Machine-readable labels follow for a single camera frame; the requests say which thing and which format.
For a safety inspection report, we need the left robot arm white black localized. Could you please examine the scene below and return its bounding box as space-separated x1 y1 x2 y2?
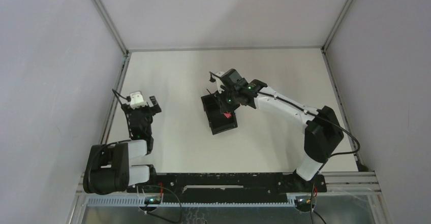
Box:
83 92 162 195

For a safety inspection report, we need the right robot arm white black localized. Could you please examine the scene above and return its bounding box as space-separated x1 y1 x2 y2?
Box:
210 69 344 191

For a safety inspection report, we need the black plastic bin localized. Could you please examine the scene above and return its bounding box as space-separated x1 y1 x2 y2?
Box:
201 94 238 135

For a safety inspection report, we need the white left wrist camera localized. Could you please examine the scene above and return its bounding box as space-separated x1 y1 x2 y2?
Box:
129 91 148 109

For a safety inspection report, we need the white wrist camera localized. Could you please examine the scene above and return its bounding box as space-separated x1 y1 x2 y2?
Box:
213 72 226 94
129 91 148 109

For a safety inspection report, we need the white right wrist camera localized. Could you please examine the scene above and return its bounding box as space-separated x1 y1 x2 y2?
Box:
213 72 226 94

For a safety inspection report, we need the aluminium frame rail back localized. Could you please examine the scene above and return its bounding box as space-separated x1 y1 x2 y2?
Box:
128 45 322 53

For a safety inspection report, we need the aluminium frame rail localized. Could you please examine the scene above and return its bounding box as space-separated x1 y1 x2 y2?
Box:
91 0 130 144
321 0 369 172
128 45 322 53

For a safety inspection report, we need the black left base cable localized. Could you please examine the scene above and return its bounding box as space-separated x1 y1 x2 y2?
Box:
136 184 183 224

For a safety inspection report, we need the white slotted cable duct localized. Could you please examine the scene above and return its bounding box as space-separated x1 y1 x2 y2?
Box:
86 195 304 207

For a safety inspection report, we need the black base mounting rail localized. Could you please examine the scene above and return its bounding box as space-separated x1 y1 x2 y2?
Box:
127 172 328 204

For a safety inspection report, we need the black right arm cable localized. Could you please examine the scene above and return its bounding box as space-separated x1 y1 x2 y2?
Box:
208 72 361 159

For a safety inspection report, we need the aluminium frame rail left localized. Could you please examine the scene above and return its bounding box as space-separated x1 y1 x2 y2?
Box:
91 0 130 144

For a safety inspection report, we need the aluminium frame rail right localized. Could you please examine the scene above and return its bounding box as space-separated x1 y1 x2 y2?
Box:
321 0 369 172

